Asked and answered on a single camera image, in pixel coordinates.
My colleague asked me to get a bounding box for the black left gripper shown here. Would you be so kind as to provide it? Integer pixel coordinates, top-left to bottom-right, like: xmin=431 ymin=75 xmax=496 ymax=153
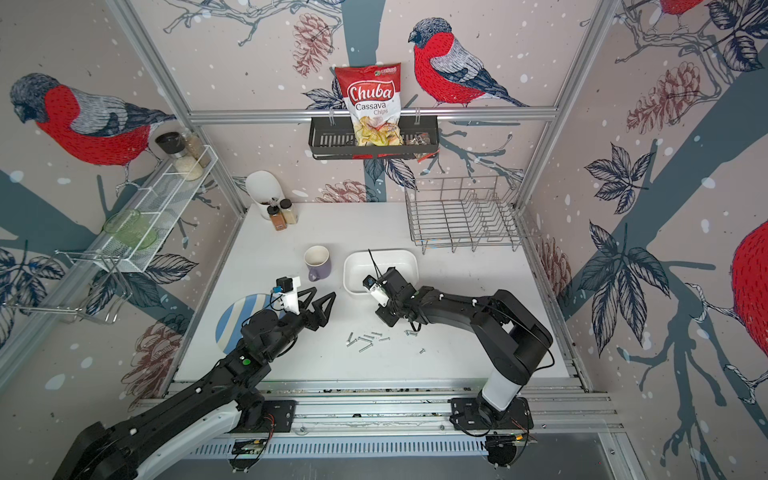
xmin=263 ymin=285 xmax=336 ymax=362

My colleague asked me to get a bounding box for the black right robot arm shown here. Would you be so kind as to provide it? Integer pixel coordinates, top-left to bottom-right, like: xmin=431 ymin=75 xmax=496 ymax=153
xmin=362 ymin=267 xmax=553 ymax=416

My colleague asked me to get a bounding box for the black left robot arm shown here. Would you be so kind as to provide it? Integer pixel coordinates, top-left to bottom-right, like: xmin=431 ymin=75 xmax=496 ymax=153
xmin=54 ymin=288 xmax=336 ymax=479

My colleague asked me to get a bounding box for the white storage box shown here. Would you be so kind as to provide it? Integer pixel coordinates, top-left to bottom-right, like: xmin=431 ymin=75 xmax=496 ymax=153
xmin=343 ymin=249 xmax=420 ymax=296

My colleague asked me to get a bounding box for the purple mug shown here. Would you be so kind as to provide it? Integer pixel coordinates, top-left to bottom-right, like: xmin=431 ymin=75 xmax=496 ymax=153
xmin=304 ymin=245 xmax=332 ymax=282

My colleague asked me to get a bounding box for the blue striped plate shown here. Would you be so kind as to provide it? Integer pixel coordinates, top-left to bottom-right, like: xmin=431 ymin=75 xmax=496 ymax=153
xmin=215 ymin=293 xmax=282 ymax=354

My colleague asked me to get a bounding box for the orange spice bottle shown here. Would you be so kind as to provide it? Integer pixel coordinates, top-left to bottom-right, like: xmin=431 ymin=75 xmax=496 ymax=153
xmin=267 ymin=205 xmax=287 ymax=231

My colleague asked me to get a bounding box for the yellow spice bottle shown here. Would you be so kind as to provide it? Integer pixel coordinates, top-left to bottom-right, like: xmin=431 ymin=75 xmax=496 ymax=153
xmin=279 ymin=198 xmax=298 ymax=225

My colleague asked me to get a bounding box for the metal dish rack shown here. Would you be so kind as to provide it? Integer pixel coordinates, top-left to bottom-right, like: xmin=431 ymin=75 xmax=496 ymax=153
xmin=405 ymin=176 xmax=521 ymax=252

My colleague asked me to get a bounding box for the white utensil holder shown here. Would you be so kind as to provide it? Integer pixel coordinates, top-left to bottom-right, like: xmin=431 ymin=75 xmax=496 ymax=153
xmin=245 ymin=170 xmax=285 ymax=220

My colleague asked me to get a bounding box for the black lid spice jar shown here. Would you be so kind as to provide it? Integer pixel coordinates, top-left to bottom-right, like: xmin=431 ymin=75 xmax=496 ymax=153
xmin=155 ymin=132 xmax=204 ymax=181

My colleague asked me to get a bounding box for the green glass bowl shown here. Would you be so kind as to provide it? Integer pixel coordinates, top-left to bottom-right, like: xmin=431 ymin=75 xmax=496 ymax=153
xmin=103 ymin=209 xmax=158 ymax=250

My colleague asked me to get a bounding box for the red Chuba chips bag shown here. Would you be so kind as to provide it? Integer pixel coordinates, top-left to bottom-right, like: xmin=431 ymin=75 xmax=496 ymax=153
xmin=335 ymin=63 xmax=404 ymax=147

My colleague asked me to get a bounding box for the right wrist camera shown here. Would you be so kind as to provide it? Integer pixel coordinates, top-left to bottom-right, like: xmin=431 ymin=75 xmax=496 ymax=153
xmin=363 ymin=275 xmax=390 ymax=307

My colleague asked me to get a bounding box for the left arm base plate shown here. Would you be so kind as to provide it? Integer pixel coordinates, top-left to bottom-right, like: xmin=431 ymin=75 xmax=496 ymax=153
xmin=225 ymin=400 xmax=298 ymax=434

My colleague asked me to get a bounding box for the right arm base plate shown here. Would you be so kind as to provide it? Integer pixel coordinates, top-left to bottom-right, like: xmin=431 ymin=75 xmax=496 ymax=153
xmin=449 ymin=395 xmax=534 ymax=433

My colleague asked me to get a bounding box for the black wire basket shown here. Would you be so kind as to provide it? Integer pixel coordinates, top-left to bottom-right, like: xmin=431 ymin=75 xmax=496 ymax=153
xmin=308 ymin=116 xmax=439 ymax=160

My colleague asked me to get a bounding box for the white wire wall shelf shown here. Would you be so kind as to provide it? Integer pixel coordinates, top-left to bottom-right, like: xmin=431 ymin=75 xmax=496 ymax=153
xmin=92 ymin=145 xmax=219 ymax=273

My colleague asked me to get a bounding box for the metal wire hanger rack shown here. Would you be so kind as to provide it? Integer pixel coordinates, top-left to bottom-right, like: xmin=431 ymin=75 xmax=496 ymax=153
xmin=1 ymin=250 xmax=134 ymax=324

